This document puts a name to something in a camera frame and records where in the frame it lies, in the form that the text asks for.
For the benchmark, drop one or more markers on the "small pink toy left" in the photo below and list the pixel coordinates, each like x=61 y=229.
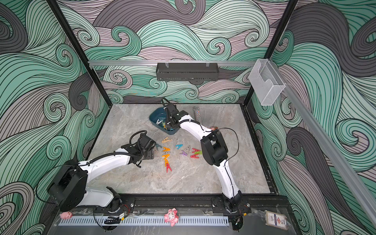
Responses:
x=66 y=215

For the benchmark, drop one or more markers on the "red pink clothespin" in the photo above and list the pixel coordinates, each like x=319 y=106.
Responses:
x=195 y=156

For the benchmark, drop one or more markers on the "pink pig plush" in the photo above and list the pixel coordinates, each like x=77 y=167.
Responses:
x=171 y=217

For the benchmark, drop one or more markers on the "grey clothespin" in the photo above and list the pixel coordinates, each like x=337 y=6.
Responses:
x=187 y=149

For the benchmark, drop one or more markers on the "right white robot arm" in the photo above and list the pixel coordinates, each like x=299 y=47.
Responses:
x=214 y=151

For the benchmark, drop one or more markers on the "tan clothespin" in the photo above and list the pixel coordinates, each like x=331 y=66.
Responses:
x=167 y=139

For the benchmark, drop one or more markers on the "black corner frame post left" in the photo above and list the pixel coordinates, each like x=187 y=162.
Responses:
x=81 y=54

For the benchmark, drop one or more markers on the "black corner frame post right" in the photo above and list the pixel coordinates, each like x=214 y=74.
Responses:
x=281 y=27

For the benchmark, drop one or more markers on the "rhinestone silver microphone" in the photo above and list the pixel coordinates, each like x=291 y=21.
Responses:
x=197 y=114

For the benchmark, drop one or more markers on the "teal storage box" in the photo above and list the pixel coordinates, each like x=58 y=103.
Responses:
x=160 y=113

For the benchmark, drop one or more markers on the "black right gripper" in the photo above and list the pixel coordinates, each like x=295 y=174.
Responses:
x=168 y=120

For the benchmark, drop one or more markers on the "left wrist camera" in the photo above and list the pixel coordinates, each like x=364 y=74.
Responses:
x=145 y=143

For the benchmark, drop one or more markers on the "badge card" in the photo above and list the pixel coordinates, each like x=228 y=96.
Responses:
x=276 y=220

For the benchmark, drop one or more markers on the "aluminium rail right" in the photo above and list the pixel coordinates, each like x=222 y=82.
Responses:
x=301 y=101

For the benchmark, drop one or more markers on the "aluminium rail back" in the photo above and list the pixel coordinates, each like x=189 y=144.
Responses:
x=155 y=62

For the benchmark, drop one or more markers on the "white slotted cable duct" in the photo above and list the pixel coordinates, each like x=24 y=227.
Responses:
x=152 y=220

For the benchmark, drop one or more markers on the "clear plastic wall holder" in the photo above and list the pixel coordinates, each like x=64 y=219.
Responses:
x=266 y=80

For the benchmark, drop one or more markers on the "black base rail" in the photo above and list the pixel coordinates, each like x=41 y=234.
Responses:
x=213 y=202

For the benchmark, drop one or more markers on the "aluminium rail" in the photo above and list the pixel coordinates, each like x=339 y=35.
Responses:
x=155 y=62
x=301 y=101

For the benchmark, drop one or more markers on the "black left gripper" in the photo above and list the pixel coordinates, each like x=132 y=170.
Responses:
x=151 y=155

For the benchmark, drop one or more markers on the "black wall tray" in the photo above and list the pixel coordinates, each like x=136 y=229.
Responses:
x=187 y=72

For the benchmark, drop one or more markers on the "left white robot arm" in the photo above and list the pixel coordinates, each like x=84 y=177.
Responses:
x=69 y=186

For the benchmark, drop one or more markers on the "black corner frame post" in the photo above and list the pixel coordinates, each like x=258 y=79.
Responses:
x=81 y=54
x=281 y=27

